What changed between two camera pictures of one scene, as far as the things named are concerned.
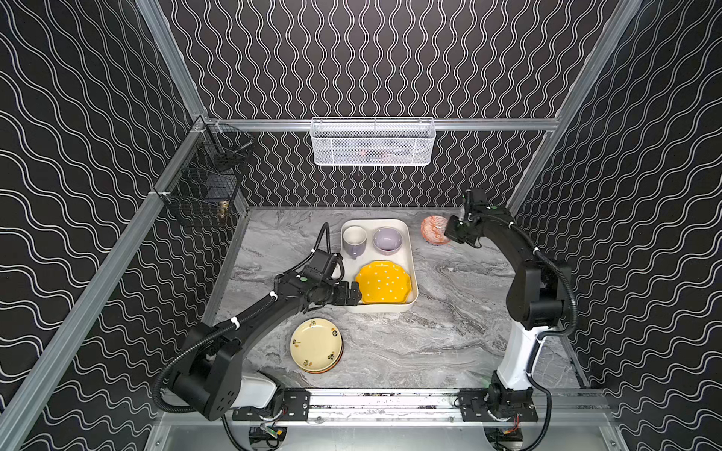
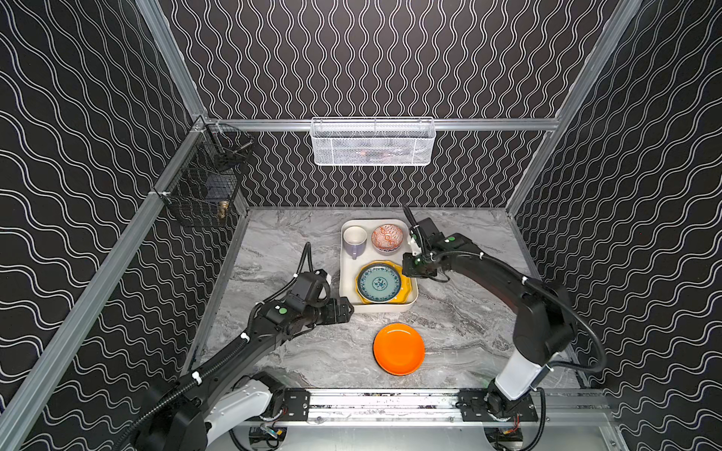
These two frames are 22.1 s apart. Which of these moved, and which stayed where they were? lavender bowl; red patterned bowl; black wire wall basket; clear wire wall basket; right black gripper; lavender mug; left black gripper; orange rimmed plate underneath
Moved: red patterned bowl; orange rimmed plate underneath; right black gripper; left black gripper
Stayed: clear wire wall basket; lavender bowl; lavender mug; black wire wall basket
